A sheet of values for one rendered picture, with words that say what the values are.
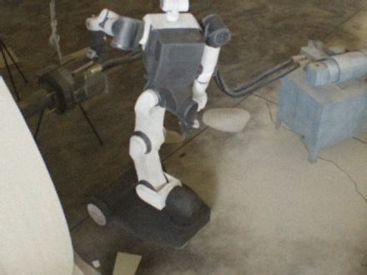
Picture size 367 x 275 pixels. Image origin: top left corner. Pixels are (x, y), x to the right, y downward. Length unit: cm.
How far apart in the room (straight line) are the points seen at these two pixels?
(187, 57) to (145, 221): 114
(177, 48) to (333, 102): 158
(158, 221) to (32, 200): 135
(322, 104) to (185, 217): 123
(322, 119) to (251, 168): 63
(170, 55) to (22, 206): 95
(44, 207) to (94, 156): 198
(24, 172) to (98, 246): 146
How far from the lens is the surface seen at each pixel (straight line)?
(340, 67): 356
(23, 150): 171
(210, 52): 246
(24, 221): 176
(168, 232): 291
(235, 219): 324
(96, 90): 288
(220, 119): 403
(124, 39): 226
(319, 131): 356
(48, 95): 264
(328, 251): 315
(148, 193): 293
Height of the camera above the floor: 233
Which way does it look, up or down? 36 degrees down
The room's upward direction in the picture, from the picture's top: 1 degrees clockwise
